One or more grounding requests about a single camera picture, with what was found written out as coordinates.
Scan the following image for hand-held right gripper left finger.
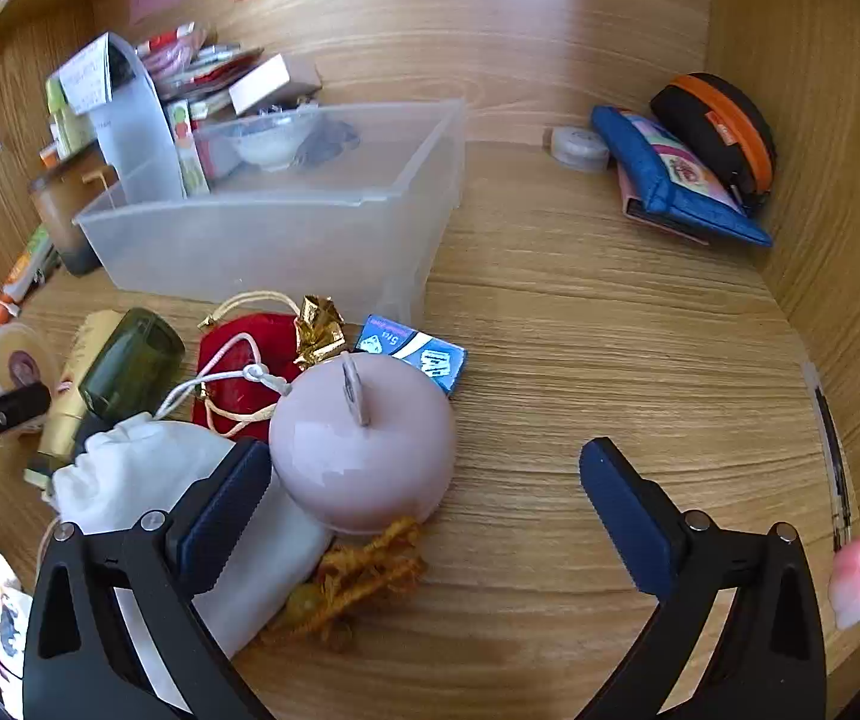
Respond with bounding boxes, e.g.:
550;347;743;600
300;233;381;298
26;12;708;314
23;436;273;720

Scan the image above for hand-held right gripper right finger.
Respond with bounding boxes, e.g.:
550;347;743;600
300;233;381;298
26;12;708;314
578;436;828;720

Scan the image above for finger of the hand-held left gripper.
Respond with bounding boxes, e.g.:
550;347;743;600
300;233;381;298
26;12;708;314
0;381;52;470

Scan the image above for white cylindrical container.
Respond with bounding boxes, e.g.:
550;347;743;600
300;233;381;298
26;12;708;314
0;321;64;436

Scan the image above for pale yellow tube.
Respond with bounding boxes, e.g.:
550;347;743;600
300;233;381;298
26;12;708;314
23;310;127;485

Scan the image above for white drawstring pouch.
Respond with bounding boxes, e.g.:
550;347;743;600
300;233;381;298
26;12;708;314
40;335;333;698

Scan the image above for white round jar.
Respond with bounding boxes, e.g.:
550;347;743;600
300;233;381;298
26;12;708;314
269;354;457;537

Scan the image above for clear plastic bin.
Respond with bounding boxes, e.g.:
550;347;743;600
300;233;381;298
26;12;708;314
74;97;468;323

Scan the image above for wooden desktop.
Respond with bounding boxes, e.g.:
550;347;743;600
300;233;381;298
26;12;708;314
0;139;860;720

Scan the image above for green spray bottle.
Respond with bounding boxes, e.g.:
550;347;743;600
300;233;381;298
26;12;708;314
77;307;187;421

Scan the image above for orange green glue tube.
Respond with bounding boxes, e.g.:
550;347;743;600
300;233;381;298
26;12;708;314
2;225;56;308

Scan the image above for yellow tassel ornament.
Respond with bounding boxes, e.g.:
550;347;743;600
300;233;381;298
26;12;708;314
257;516;431;650

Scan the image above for brown ceramic mug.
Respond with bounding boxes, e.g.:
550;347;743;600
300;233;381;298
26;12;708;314
27;146;127;276

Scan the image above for gold foil wrapper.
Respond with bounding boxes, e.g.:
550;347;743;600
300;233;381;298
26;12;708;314
293;294;348;368

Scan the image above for white printed cloth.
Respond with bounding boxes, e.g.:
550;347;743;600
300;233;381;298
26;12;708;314
0;585;35;680

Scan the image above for black pen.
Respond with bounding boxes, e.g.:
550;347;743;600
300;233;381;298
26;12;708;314
805;364;858;552

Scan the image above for pink paw toy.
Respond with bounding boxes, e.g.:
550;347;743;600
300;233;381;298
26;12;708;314
829;534;860;631

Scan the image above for small blue card box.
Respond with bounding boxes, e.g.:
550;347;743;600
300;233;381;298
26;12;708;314
355;313;468;396

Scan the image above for green yellow small boxes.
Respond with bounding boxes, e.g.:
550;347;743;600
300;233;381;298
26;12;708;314
44;79;97;158

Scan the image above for translucent white file holder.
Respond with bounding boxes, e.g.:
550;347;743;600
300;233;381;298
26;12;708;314
89;34;187;203

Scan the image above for pink wallet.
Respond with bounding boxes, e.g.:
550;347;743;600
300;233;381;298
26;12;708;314
616;165;712;247

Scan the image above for fruit print box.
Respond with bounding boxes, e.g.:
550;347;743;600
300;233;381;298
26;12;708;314
165;99;211;197

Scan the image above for white paper note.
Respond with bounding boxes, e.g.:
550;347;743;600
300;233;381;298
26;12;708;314
47;34;131;117

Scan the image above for blue zip pouch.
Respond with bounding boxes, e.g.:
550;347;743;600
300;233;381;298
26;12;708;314
590;105;774;247

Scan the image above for glass bowl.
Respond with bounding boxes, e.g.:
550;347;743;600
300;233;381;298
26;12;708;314
235;109;326;170

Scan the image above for small clear round lid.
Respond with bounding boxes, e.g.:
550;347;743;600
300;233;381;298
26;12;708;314
542;125;611;172

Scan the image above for pile of red packets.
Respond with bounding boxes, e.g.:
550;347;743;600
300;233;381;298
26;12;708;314
134;22;266;102

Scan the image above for black orange zip case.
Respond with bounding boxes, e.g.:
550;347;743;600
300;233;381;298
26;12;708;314
649;73;778;215

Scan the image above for white cardboard box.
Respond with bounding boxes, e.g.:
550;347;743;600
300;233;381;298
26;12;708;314
229;54;324;117

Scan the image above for red drawstring pouch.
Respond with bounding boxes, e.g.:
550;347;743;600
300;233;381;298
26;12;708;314
191;291;303;436

